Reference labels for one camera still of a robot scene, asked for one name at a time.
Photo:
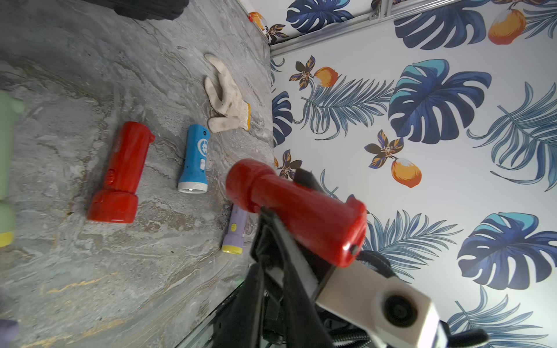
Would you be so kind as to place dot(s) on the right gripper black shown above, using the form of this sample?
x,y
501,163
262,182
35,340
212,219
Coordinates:
x,y
293,275

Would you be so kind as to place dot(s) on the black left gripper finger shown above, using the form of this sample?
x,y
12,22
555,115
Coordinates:
x,y
242,326

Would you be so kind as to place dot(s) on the red flashlight front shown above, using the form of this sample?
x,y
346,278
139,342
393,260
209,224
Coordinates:
x,y
333,230

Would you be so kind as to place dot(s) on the red flashlight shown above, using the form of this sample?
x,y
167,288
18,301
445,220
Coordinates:
x,y
333,230
117,201

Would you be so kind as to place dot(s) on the blue flashlight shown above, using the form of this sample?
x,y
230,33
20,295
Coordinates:
x,y
193,180

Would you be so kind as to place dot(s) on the green flashlight back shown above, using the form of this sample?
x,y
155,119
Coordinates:
x,y
11,109

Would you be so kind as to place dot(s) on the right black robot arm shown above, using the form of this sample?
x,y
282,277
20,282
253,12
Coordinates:
x,y
305,252

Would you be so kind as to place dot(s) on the purple flashlight right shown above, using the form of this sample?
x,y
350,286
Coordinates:
x,y
233,240

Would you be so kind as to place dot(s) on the white work glove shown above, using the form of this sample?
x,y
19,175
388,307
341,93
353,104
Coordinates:
x,y
233,110

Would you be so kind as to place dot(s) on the black plastic tool case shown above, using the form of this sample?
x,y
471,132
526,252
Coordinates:
x,y
145,9

